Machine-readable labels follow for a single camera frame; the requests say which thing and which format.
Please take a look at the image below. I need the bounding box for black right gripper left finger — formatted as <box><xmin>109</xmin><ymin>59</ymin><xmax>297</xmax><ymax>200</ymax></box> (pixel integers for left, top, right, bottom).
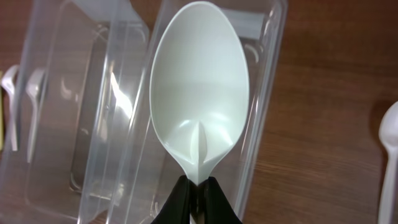
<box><xmin>151</xmin><ymin>175</ymin><xmax>190</xmax><ymax>224</ymax></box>

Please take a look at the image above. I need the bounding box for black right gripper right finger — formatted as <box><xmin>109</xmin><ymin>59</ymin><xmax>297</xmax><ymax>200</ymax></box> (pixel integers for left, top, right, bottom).
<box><xmin>196</xmin><ymin>177</ymin><xmax>242</xmax><ymax>224</ymax></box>

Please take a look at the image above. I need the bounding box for white plastic spoon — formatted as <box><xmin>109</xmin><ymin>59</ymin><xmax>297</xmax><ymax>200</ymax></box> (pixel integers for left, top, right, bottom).
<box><xmin>377</xmin><ymin>102</ymin><xmax>397</xmax><ymax>224</ymax></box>
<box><xmin>149</xmin><ymin>1</ymin><xmax>250</xmax><ymax>224</ymax></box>

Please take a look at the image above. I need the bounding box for white plastic fork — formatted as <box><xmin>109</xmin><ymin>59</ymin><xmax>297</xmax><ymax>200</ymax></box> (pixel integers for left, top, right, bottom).
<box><xmin>1</xmin><ymin>65</ymin><xmax>19</xmax><ymax>151</ymax></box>
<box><xmin>25</xmin><ymin>68</ymin><xmax>45</xmax><ymax>163</ymax></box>

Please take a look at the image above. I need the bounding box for clear plastic container right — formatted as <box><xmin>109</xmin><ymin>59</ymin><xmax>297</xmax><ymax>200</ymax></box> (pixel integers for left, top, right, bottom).
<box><xmin>78</xmin><ymin>1</ymin><xmax>287</xmax><ymax>223</ymax></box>

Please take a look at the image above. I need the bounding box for clear plastic container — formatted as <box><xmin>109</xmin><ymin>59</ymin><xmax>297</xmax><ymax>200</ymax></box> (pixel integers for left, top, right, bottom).
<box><xmin>0</xmin><ymin>0</ymin><xmax>150</xmax><ymax>224</ymax></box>
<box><xmin>78</xmin><ymin>1</ymin><xmax>287</xmax><ymax>223</ymax></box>

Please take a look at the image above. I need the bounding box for clear plastic container left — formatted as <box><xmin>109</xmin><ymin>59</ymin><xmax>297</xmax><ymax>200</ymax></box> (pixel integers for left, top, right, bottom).
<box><xmin>0</xmin><ymin>0</ymin><xmax>150</xmax><ymax>224</ymax></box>

